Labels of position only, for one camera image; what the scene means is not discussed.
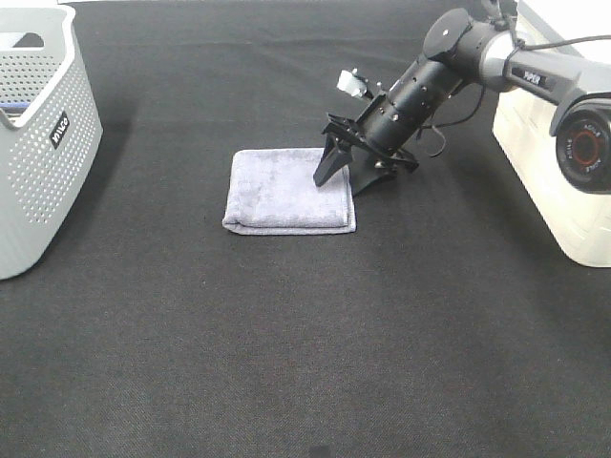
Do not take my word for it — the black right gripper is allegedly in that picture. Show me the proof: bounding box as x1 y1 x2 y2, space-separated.
313 56 465 196

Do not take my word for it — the lavender towel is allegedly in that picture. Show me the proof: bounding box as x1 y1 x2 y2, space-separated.
221 148 357 236

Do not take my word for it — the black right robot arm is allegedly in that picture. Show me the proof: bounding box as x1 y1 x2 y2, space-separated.
313 1 610 194

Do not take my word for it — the black table mat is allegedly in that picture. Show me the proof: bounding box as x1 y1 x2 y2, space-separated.
1 1 610 457

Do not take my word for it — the white storage box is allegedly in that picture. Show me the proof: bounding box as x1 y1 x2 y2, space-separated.
493 1 610 268

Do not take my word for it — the grey perforated plastic basket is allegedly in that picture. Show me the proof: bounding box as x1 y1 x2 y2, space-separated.
1 1 103 280

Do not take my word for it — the blue towel in basket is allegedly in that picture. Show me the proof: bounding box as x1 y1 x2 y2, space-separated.
0 101 30 116

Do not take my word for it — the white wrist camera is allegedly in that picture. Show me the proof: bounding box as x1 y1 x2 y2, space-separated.
336 69 370 99

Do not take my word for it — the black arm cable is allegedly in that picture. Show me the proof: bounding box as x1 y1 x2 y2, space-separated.
414 0 611 158

